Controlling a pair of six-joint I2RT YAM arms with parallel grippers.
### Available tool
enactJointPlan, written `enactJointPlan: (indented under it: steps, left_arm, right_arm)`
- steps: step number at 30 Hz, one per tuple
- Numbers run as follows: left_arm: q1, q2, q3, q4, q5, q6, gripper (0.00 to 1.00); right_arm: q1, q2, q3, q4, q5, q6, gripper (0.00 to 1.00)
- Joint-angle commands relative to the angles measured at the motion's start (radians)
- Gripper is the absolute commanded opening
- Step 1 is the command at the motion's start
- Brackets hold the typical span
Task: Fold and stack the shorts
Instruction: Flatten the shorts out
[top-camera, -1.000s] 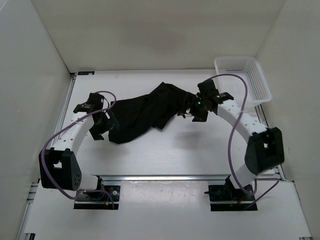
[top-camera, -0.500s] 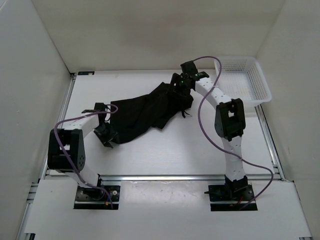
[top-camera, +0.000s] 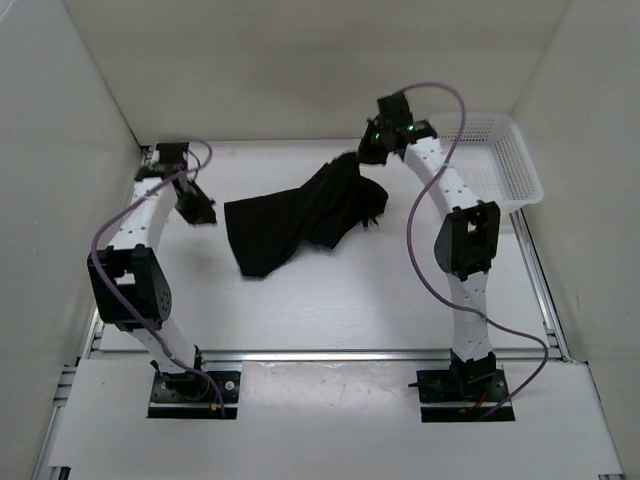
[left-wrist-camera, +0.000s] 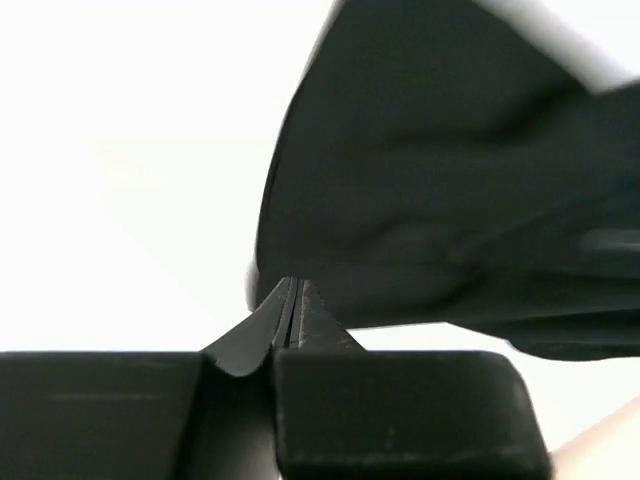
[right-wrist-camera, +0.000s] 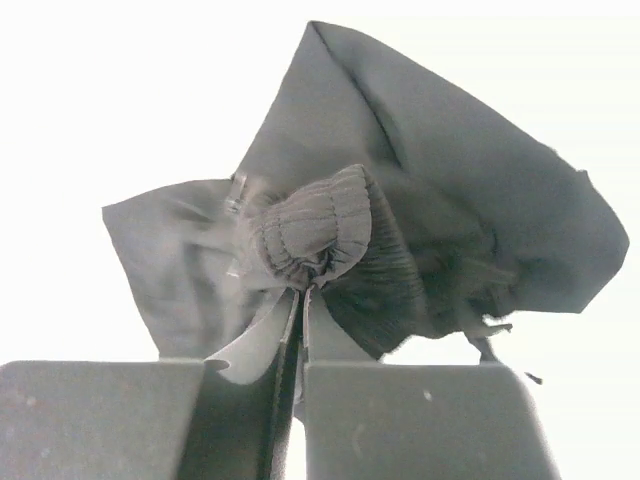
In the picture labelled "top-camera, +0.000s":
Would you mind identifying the white plastic basket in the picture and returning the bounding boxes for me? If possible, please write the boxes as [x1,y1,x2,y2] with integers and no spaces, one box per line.
[429,112,544,214]

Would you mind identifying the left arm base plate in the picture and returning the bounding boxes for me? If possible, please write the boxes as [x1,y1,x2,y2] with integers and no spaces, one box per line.
[147,370,241,420]

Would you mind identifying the aluminium frame rail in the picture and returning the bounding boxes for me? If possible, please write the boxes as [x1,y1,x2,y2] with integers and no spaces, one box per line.
[88,347,543,363]

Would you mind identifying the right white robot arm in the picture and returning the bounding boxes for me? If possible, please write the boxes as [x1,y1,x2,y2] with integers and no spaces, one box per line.
[358,92,501,400]

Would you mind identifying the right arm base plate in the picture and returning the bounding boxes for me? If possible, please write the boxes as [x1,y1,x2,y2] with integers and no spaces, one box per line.
[408,369,515,424]

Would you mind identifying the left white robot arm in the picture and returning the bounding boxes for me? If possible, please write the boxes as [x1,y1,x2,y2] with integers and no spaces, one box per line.
[87,141,217,400]

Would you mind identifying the black shorts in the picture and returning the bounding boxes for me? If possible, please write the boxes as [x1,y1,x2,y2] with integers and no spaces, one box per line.
[224,151,389,278]

